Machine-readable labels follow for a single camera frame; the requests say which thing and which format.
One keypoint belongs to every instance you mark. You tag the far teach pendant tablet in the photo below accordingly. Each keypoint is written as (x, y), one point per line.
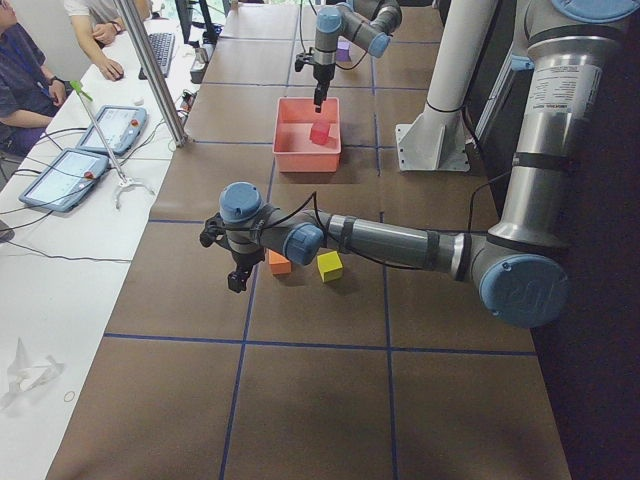
(121, 125)

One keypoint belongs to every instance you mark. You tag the crumpled white tissue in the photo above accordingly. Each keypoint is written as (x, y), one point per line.
(25, 375)

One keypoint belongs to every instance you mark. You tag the orange foam block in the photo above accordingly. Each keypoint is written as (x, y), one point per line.
(278, 264)

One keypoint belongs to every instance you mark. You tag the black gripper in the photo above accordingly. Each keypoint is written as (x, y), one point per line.
(321, 75)
(245, 259)

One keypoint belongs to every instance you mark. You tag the yellow foam block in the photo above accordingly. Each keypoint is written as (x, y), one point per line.
(330, 266)

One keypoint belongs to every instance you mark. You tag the person in dark shirt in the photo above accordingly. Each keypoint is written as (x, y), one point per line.
(31, 94)

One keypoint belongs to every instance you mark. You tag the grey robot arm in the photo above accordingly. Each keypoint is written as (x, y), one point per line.
(366, 24)
(513, 266)

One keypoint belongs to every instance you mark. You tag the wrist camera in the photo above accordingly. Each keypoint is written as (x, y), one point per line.
(213, 232)
(303, 59)

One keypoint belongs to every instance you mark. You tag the black keyboard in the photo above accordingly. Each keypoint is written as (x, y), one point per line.
(162, 45)

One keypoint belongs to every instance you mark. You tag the white grabber stick tool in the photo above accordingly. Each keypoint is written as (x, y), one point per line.
(125, 182)

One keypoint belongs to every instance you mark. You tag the teach pendant tablet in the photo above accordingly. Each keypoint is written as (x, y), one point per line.
(121, 125)
(66, 181)

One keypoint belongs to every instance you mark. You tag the purple foam block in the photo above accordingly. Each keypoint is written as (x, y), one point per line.
(343, 52)

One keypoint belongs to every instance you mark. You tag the red foam block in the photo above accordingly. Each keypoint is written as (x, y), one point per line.
(319, 132)

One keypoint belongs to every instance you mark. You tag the black monitor stand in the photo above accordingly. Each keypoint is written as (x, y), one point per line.
(196, 14)

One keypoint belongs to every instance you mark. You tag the person in white shirt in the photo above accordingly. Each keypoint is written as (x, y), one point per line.
(96, 24)

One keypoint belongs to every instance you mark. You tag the aluminium frame post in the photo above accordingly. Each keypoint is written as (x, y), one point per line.
(156, 80)

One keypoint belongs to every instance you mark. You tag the near teach pendant tablet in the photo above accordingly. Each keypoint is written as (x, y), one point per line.
(66, 181)

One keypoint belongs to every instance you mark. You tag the pink plastic bin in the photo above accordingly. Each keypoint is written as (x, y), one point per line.
(293, 151)

